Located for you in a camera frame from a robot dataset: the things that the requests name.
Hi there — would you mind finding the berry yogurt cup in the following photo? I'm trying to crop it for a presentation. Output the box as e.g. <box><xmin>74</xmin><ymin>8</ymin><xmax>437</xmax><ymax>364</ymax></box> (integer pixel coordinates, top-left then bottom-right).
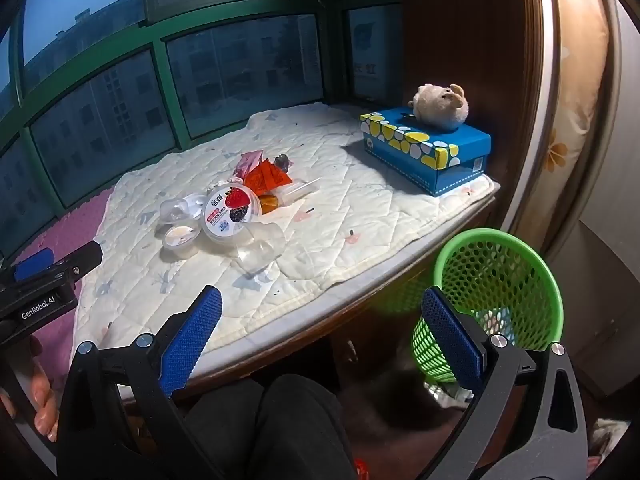
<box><xmin>200</xmin><ymin>184</ymin><xmax>261</xmax><ymax>252</ymax></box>

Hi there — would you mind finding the person's leg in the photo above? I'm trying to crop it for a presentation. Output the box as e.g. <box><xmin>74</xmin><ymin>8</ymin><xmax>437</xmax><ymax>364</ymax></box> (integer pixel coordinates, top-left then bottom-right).
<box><xmin>175</xmin><ymin>372</ymin><xmax>361</xmax><ymax>480</ymax></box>

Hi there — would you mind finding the blue spotted tissue box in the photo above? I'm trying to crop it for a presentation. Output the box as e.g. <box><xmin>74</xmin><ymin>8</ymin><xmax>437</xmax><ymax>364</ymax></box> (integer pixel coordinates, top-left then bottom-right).
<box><xmin>359</xmin><ymin>106</ymin><xmax>493</xmax><ymax>197</ymax></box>

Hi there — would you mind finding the orange snack packet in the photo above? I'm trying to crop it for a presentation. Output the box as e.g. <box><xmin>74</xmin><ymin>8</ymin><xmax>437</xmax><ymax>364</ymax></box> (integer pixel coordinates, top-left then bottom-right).
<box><xmin>243</xmin><ymin>157</ymin><xmax>292</xmax><ymax>196</ymax></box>

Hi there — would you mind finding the white quilted mat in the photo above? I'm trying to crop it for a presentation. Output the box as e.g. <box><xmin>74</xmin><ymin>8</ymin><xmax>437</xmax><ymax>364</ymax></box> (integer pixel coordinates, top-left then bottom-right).
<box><xmin>72</xmin><ymin>101</ymin><xmax>501</xmax><ymax>361</ymax></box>

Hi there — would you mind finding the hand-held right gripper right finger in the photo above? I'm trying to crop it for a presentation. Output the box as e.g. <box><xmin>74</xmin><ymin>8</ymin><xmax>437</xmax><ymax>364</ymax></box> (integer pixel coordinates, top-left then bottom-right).
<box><xmin>421</xmin><ymin>286</ymin><xmax>591</xmax><ymax>480</ymax></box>

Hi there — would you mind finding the beige plush toy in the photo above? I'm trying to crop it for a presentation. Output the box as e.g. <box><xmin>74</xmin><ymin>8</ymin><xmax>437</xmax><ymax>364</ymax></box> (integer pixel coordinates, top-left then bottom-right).
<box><xmin>407</xmin><ymin>83</ymin><xmax>470</xmax><ymax>133</ymax></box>

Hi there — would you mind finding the pink foam mat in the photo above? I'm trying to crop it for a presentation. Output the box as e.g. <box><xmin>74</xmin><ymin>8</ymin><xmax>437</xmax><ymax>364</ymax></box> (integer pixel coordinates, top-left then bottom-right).
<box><xmin>0</xmin><ymin>190</ymin><xmax>116</xmax><ymax>396</ymax></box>

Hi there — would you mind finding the pink snack packet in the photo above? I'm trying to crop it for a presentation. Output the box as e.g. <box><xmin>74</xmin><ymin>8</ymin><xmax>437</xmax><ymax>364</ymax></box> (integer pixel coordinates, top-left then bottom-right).
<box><xmin>235</xmin><ymin>151</ymin><xmax>265</xmax><ymax>177</ymax></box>

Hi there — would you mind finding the white pudding cup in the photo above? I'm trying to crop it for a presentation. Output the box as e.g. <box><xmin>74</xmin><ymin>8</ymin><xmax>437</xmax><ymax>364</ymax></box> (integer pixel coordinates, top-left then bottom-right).
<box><xmin>162</xmin><ymin>221</ymin><xmax>202</xmax><ymax>259</ymax></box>

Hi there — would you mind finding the clear plastic cup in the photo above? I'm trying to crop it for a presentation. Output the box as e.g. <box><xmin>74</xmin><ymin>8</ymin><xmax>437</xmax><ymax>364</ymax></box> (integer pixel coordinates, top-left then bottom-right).
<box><xmin>235</xmin><ymin>224</ymin><xmax>287</xmax><ymax>275</ymax></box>

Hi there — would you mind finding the person's left hand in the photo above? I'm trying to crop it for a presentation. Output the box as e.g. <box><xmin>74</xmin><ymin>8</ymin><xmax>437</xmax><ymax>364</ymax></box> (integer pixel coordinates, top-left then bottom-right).
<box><xmin>0</xmin><ymin>336</ymin><xmax>64</xmax><ymax>443</ymax></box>

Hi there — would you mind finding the floral beige pillow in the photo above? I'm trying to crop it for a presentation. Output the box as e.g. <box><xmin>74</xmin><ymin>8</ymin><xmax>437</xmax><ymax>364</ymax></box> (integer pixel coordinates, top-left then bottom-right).
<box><xmin>500</xmin><ymin>0</ymin><xmax>613</xmax><ymax>256</ymax></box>

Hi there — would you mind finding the green window frame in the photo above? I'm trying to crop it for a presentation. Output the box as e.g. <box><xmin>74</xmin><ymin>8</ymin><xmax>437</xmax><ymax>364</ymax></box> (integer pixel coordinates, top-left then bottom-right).
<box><xmin>0</xmin><ymin>0</ymin><xmax>406</xmax><ymax>246</ymax></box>

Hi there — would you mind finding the green mesh wastebasket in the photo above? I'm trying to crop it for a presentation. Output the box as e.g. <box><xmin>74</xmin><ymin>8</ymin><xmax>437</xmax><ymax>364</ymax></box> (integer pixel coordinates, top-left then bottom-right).
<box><xmin>411</xmin><ymin>228</ymin><xmax>564</xmax><ymax>385</ymax></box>

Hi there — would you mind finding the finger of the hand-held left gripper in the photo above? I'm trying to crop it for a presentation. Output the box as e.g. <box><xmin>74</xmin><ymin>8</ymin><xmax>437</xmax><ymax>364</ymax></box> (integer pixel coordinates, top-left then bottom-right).
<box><xmin>20</xmin><ymin>241</ymin><xmax>104</xmax><ymax>295</ymax></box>
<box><xmin>0</xmin><ymin>249</ymin><xmax>55</xmax><ymax>286</ymax></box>

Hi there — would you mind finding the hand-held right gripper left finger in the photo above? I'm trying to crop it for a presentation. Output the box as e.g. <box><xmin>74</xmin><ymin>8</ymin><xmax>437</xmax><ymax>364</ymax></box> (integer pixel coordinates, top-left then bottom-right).
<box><xmin>57</xmin><ymin>284</ymin><xmax>223</xmax><ymax>480</ymax></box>

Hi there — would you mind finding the clear jelly cup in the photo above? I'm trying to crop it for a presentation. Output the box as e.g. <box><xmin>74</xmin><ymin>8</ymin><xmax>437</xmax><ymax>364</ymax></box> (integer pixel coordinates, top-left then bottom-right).
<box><xmin>182</xmin><ymin>192</ymin><xmax>208</xmax><ymax>216</ymax></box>
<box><xmin>159</xmin><ymin>199</ymin><xmax>191</xmax><ymax>225</ymax></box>

